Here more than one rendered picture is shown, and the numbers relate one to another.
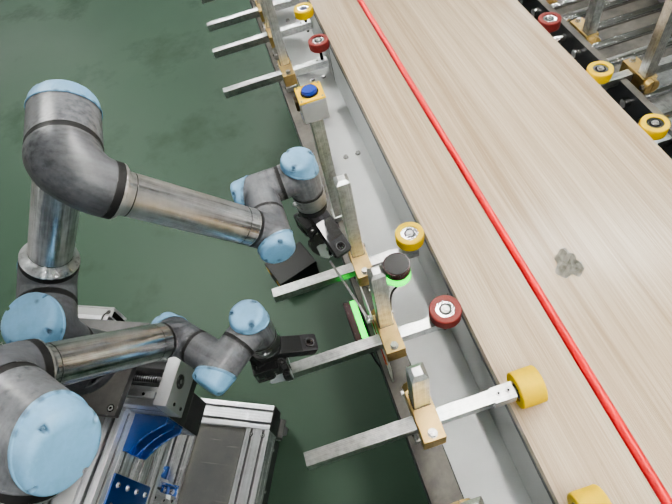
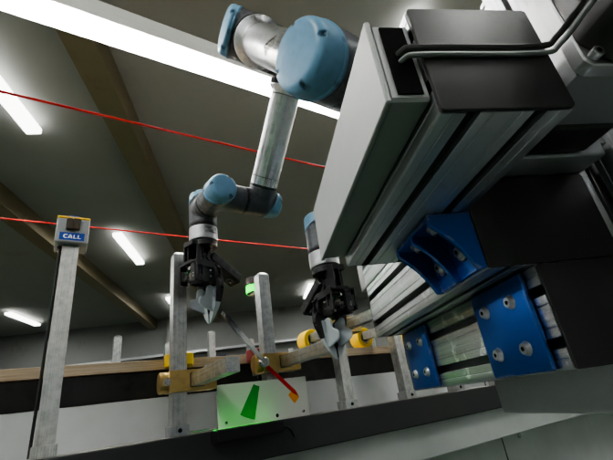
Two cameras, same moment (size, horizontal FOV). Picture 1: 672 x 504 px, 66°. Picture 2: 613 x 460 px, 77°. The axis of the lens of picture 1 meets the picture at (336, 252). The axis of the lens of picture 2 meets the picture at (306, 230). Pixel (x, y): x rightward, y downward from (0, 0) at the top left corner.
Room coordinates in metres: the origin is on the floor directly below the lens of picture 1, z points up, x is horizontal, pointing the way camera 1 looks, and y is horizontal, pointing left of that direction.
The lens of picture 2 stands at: (1.04, 0.98, 0.73)
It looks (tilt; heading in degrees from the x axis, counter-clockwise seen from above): 24 degrees up; 239
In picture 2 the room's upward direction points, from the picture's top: 8 degrees counter-clockwise
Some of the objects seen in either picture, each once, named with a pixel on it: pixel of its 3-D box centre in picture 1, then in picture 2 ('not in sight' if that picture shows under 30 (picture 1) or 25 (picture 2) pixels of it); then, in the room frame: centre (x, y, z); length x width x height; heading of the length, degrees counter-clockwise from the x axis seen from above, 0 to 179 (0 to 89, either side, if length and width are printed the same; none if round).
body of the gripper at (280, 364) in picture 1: (268, 356); (331, 292); (0.54, 0.22, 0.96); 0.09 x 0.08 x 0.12; 93
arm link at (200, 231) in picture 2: (308, 198); (203, 236); (0.80, 0.03, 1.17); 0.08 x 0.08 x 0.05
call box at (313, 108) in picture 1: (312, 103); (72, 235); (1.11, -0.05, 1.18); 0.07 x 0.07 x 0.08; 3
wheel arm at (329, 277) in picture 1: (345, 272); (200, 379); (0.80, -0.01, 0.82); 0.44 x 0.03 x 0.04; 93
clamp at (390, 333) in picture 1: (389, 331); (275, 362); (0.57, -0.08, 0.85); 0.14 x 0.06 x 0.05; 3
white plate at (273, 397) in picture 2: (376, 333); (265, 401); (0.63, -0.05, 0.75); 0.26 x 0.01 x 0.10; 3
